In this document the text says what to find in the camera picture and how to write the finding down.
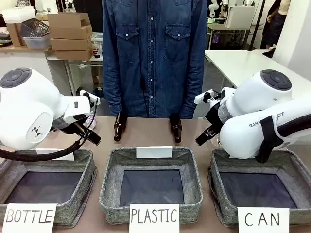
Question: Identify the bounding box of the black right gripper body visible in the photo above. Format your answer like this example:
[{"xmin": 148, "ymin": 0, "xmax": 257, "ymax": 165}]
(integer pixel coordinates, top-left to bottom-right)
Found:
[{"xmin": 204, "ymin": 104, "xmax": 225, "ymax": 133}]

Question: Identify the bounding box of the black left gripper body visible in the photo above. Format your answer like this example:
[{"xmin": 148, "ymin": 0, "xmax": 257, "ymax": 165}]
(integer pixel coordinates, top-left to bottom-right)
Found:
[{"xmin": 52, "ymin": 116, "xmax": 85, "ymax": 136}]

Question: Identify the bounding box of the grey fabric bottle basket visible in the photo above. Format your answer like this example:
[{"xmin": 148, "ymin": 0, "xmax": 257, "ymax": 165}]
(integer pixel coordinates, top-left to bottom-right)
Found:
[{"xmin": 0, "ymin": 148, "xmax": 98, "ymax": 228}]

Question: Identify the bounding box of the grey fabric plastic basket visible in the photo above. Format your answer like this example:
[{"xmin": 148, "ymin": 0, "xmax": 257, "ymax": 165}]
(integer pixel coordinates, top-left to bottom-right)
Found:
[{"xmin": 99, "ymin": 146, "xmax": 204, "ymax": 225}]

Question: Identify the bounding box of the grey fabric can basket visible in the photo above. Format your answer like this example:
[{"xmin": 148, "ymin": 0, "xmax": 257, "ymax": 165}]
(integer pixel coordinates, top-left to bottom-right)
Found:
[{"xmin": 207, "ymin": 147, "xmax": 311, "ymax": 228}]

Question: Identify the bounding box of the large white CAN paper sign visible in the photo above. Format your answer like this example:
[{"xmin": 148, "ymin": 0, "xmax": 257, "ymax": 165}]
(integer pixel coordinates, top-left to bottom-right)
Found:
[{"xmin": 237, "ymin": 206, "xmax": 291, "ymax": 233}]

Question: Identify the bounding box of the black mesh basket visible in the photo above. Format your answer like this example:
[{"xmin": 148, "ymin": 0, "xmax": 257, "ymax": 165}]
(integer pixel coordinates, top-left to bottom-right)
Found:
[{"xmin": 20, "ymin": 18, "xmax": 51, "ymax": 37}]

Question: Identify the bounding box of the crushed pink white plastic bottle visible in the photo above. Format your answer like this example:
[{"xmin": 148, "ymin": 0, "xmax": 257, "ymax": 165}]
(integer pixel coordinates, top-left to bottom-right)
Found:
[{"xmin": 83, "ymin": 115, "xmax": 98, "ymax": 130}]

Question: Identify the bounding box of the brown glass bottle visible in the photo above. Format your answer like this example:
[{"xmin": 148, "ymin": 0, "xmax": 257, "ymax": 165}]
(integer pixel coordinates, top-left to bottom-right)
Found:
[
  {"xmin": 113, "ymin": 111, "xmax": 128, "ymax": 142},
  {"xmin": 169, "ymin": 112, "xmax": 183, "ymax": 144}
]

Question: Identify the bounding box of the small white BOTTLE card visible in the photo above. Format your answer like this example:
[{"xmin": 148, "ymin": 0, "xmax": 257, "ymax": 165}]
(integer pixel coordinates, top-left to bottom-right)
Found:
[{"xmin": 35, "ymin": 148, "xmax": 75, "ymax": 162}]

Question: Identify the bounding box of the small white PLASTIC card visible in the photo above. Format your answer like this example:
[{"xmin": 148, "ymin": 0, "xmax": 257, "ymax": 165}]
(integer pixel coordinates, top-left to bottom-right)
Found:
[{"xmin": 136, "ymin": 146, "xmax": 173, "ymax": 159}]

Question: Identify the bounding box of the white side table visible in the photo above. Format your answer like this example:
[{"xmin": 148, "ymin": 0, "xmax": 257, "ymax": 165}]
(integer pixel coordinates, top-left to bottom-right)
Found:
[{"xmin": 204, "ymin": 49, "xmax": 311, "ymax": 104}]

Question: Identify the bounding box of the white table under boxes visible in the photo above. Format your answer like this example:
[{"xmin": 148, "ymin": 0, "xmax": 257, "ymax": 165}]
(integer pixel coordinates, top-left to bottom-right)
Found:
[{"xmin": 46, "ymin": 54, "xmax": 104, "ymax": 97}]

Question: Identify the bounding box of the flat cardboard box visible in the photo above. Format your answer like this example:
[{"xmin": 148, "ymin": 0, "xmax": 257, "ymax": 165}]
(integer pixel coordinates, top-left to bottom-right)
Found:
[
  {"xmin": 54, "ymin": 48, "xmax": 94, "ymax": 61},
  {"xmin": 49, "ymin": 25, "xmax": 93, "ymax": 40},
  {"xmin": 50, "ymin": 37, "xmax": 93, "ymax": 51}
]

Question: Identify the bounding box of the person in denim shirt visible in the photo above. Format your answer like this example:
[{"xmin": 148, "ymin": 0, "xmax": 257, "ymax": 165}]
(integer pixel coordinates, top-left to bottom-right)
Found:
[{"xmin": 101, "ymin": 0, "xmax": 208, "ymax": 119}]

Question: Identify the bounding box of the clear plastic container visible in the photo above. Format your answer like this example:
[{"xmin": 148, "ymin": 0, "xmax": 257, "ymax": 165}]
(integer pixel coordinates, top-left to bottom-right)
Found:
[{"xmin": 22, "ymin": 33, "xmax": 52, "ymax": 50}]

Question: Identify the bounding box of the large white PLASTIC paper sign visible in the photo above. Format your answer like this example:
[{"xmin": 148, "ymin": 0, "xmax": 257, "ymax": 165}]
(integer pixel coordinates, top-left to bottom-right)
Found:
[{"xmin": 129, "ymin": 203, "xmax": 181, "ymax": 233}]

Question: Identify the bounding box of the large white BOTTLE paper sign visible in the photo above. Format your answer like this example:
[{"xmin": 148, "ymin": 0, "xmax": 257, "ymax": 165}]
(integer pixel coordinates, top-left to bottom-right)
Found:
[{"xmin": 2, "ymin": 203, "xmax": 58, "ymax": 233}]

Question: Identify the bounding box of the black tripod pole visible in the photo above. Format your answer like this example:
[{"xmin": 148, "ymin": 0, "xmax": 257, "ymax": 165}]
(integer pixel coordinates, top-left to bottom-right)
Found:
[{"xmin": 247, "ymin": 0, "xmax": 266, "ymax": 51}]

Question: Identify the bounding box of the white background box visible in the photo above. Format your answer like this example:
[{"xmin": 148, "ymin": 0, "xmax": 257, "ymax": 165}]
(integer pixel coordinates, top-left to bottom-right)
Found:
[{"xmin": 225, "ymin": 5, "xmax": 256, "ymax": 30}]

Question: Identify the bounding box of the open cardboard box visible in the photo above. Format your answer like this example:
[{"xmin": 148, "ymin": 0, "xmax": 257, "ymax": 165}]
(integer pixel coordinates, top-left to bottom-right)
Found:
[{"xmin": 47, "ymin": 12, "xmax": 92, "ymax": 29}]

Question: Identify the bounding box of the small cardboard box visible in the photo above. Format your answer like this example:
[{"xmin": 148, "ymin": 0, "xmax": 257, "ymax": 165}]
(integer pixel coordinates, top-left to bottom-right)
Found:
[{"xmin": 6, "ymin": 22, "xmax": 26, "ymax": 47}]

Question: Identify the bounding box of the background standing person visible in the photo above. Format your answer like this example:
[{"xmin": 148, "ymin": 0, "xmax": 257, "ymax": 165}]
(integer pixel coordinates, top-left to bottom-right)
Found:
[{"xmin": 260, "ymin": 0, "xmax": 291, "ymax": 50}]

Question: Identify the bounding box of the white foam box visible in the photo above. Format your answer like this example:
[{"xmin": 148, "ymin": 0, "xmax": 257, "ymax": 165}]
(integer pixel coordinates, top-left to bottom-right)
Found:
[{"xmin": 1, "ymin": 5, "xmax": 36, "ymax": 24}]

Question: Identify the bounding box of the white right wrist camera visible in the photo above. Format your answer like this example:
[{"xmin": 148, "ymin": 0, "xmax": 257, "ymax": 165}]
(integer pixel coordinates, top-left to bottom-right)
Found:
[{"xmin": 194, "ymin": 89, "xmax": 222, "ymax": 105}]

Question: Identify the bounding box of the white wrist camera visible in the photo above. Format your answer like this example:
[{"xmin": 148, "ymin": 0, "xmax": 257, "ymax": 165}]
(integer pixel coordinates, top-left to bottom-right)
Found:
[
  {"xmin": 194, "ymin": 89, "xmax": 222, "ymax": 105},
  {"xmin": 79, "ymin": 89, "xmax": 99, "ymax": 108}
]

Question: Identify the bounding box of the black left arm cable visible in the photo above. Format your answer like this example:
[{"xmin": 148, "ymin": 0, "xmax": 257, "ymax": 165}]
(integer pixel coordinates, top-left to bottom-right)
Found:
[{"xmin": 0, "ymin": 97, "xmax": 101, "ymax": 161}]

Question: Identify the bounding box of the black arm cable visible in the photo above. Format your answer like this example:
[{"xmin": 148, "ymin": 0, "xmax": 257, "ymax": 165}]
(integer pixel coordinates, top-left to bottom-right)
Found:
[
  {"xmin": 0, "ymin": 97, "xmax": 101, "ymax": 161},
  {"xmin": 276, "ymin": 116, "xmax": 311, "ymax": 137}
]

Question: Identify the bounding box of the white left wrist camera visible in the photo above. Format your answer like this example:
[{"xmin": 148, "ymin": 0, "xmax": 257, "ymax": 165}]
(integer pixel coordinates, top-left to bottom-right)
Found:
[{"xmin": 79, "ymin": 89, "xmax": 99, "ymax": 108}]

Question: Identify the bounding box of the black right arm strap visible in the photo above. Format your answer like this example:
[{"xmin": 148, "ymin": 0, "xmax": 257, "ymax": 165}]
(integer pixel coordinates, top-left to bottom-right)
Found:
[{"xmin": 255, "ymin": 115, "xmax": 283, "ymax": 164}]

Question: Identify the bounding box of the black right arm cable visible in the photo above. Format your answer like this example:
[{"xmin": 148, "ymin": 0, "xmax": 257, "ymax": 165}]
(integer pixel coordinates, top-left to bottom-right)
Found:
[{"xmin": 276, "ymin": 116, "xmax": 311, "ymax": 137}]

